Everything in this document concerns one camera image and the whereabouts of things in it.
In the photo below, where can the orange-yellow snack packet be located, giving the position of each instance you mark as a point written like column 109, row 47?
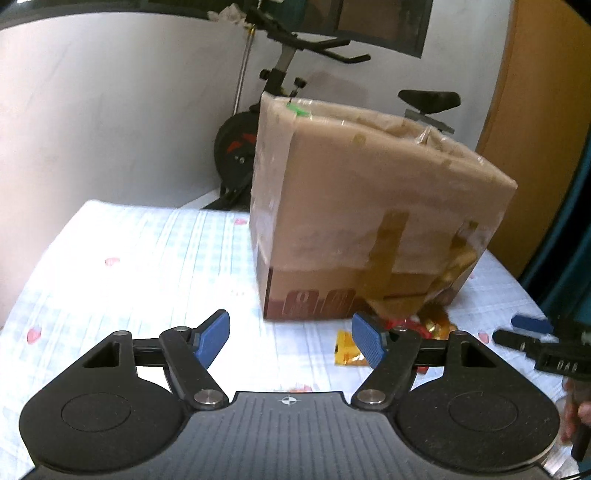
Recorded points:
column 346, row 348

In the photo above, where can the person's right hand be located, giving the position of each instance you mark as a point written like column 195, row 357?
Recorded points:
column 568, row 417

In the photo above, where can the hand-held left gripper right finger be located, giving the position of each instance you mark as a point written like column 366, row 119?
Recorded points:
column 369, row 339

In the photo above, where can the crumpled white cloth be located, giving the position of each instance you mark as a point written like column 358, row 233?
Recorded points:
column 226, row 14

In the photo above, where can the small gold snack packet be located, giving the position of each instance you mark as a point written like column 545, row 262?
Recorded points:
column 436, row 325

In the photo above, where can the wooden door panel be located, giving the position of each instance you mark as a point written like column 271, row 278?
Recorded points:
column 531, row 115

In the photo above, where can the checkered tablecloth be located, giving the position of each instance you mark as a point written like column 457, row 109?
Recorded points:
column 138, row 258

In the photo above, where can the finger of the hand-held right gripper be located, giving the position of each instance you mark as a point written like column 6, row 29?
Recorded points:
column 531, row 324
column 515, row 340

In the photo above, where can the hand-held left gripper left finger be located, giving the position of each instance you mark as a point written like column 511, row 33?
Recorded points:
column 212, row 339

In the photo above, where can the red snack packet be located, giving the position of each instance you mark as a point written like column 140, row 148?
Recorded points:
column 408, row 322

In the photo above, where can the brown cardboard box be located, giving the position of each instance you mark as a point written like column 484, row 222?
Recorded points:
column 323, row 281

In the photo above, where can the thin metal pole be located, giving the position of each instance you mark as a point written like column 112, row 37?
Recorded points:
column 242, row 74

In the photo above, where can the dark framed window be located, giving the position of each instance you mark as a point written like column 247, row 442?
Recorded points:
column 378, row 23

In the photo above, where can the black exercise bike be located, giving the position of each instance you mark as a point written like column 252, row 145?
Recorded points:
column 235, row 147

